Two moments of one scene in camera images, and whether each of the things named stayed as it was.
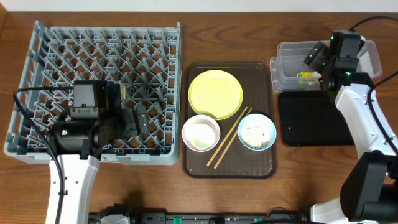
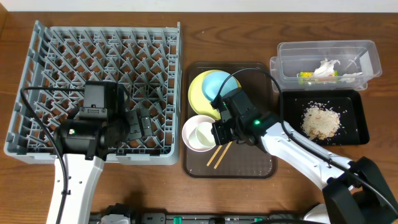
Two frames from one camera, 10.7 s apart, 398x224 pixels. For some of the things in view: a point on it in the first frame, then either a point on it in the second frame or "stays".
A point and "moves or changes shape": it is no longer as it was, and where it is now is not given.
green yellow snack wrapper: (308, 78) stays
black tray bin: (311, 118) stays
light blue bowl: (257, 132) moves or changes shape
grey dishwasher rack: (144, 58) stays
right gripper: (316, 54) → (222, 131)
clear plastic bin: (290, 61) stays
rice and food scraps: (255, 134) moves or changes shape
